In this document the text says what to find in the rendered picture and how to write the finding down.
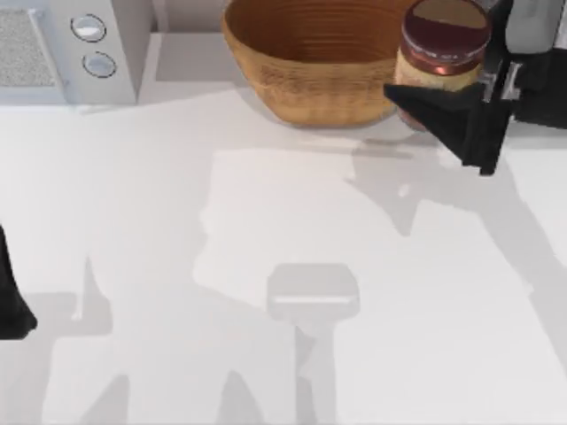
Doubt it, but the pale microwave oven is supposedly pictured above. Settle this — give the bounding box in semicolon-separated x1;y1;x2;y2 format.
0;0;157;106

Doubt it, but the round grey microwave knob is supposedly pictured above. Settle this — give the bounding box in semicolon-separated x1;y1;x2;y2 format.
82;50;119;79
70;13;108;44

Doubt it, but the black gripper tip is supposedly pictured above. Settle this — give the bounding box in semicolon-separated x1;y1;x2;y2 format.
0;224;39;342

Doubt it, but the pale grey rounded box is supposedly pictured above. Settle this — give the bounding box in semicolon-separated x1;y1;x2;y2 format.
507;0;567;53

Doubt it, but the brown woven basket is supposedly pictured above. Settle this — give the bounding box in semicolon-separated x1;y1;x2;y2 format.
221;0;405;130

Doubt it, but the glass jar with red lid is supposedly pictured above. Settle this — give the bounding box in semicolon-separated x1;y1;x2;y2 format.
394;0;493;133

